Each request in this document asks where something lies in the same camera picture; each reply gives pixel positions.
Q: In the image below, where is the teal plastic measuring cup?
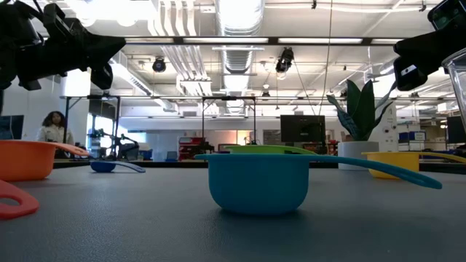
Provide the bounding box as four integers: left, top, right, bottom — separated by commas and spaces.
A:
194, 153, 443, 215

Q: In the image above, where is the black ceiling spotlight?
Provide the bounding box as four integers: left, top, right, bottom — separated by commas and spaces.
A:
275, 47, 295, 74
151, 57, 167, 74

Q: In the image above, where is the blue storage bin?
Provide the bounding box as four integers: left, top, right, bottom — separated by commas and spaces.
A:
398, 130, 427, 143

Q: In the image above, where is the clear plastic basket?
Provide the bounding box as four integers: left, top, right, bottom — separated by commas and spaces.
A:
441, 48, 466, 134

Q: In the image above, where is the yellow plastic measuring cup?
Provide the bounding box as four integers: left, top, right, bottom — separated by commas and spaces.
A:
361, 151, 466, 180

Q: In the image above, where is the red plastic measuring cup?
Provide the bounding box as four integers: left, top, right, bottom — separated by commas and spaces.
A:
0, 179, 40, 221

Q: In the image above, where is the dark wall screen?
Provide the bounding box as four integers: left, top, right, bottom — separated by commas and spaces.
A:
0, 115, 25, 141

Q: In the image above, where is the small blue measuring cup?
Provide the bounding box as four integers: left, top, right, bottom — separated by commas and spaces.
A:
90, 160, 146, 174

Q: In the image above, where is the black metal frame station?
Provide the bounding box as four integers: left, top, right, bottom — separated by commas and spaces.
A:
60, 95, 121, 161
201, 96, 258, 146

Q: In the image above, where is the person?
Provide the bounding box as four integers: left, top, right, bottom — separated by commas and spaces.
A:
36, 111, 76, 159

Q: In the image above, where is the green plastic measuring cup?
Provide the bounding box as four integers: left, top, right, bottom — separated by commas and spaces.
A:
224, 144, 317, 156

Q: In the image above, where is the black aluminium table frame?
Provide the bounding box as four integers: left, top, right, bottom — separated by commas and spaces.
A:
52, 159, 466, 175

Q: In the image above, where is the snake plant in white pot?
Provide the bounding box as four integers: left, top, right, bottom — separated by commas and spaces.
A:
326, 79, 400, 171

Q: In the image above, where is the orange plastic measuring cup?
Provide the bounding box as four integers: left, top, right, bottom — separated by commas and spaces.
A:
0, 140, 90, 182

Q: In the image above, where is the black monitor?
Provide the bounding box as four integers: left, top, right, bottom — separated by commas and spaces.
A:
280, 114, 327, 143
446, 115, 466, 145

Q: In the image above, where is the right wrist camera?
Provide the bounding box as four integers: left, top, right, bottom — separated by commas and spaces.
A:
427, 0, 466, 31

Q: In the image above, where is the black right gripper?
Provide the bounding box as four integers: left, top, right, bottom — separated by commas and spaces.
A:
393, 25, 466, 92

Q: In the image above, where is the red tool cart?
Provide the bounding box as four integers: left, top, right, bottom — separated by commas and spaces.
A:
178, 137, 205, 161

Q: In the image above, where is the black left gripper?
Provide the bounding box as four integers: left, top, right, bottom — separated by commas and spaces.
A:
0, 0, 127, 92

